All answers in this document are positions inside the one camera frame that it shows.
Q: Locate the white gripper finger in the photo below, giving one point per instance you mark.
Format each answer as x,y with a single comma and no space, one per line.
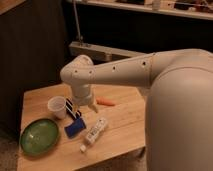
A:
93,107

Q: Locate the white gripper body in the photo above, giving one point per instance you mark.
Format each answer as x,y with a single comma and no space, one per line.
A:
82,95

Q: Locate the green ceramic bowl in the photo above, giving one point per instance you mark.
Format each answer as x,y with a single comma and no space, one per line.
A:
39,137

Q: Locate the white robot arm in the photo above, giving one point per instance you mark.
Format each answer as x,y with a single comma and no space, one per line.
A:
179,106

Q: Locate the orange carrot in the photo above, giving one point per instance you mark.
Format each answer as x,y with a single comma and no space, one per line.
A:
105,102

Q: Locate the black striped box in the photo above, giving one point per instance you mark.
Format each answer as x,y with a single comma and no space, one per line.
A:
70,110

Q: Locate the white tube bottle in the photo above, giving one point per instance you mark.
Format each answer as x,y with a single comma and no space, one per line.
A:
96,130

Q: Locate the blue sponge block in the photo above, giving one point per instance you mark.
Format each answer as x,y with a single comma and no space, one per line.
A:
76,127

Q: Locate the white paper cup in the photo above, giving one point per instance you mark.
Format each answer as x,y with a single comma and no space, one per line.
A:
57,105

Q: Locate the small white cap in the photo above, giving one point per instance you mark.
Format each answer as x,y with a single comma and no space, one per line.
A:
83,148

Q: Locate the metal vertical pole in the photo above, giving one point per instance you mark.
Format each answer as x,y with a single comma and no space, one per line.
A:
80,39

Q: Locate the wooden shelf rail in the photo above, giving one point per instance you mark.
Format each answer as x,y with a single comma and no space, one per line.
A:
100,53

